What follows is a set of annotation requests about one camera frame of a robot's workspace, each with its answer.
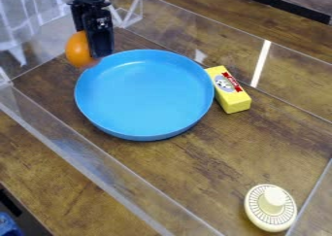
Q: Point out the cream round knob lid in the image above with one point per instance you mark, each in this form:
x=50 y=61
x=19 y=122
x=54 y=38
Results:
x=270 y=207

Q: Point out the orange ball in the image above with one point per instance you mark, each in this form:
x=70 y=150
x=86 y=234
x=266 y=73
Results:
x=78 y=51

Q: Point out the yellow butter block toy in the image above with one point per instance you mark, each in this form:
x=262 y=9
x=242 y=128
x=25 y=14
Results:
x=230 y=94

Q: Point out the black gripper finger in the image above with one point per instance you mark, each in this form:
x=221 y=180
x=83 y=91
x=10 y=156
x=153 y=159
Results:
x=78 y=19
x=99 y=29

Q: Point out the blue round tray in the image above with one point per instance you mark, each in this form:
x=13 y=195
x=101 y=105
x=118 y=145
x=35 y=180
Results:
x=145 y=95

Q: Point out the clear acrylic enclosure wall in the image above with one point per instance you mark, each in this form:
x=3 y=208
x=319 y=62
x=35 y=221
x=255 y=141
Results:
x=94 y=185

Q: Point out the blue object at corner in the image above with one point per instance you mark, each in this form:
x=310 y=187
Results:
x=9 y=226

